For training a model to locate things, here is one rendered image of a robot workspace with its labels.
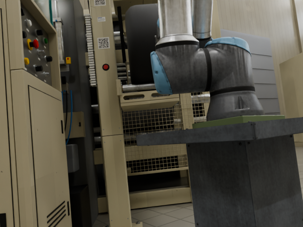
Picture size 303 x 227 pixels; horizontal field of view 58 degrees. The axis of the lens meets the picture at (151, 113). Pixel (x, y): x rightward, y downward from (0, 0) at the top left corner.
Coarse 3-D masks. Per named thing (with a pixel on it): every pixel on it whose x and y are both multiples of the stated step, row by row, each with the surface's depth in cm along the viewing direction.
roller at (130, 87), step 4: (132, 84) 168; (136, 84) 168; (140, 84) 168; (144, 84) 168; (148, 84) 168; (152, 84) 168; (124, 88) 167; (128, 88) 167; (132, 88) 167; (136, 88) 167; (140, 88) 168; (144, 88) 168; (148, 88) 168; (152, 88) 169
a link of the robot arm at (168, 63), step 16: (160, 0) 89; (176, 0) 87; (160, 16) 90; (176, 16) 87; (160, 32) 92; (176, 32) 88; (192, 32) 91; (160, 48) 89; (176, 48) 86; (192, 48) 87; (160, 64) 87; (176, 64) 87; (192, 64) 87; (160, 80) 87; (176, 80) 87; (192, 80) 88
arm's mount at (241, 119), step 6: (216, 120) 86; (222, 120) 84; (228, 120) 82; (234, 120) 80; (240, 120) 78; (246, 120) 78; (252, 120) 80; (258, 120) 82; (264, 120) 83; (198, 126) 93; (204, 126) 90; (210, 126) 88
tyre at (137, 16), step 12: (132, 12) 164; (144, 12) 163; (156, 12) 163; (132, 24) 159; (144, 24) 158; (156, 24) 159; (132, 36) 158; (144, 36) 157; (132, 48) 159; (144, 48) 158; (132, 60) 162; (144, 60) 160; (132, 72) 167; (144, 72) 164
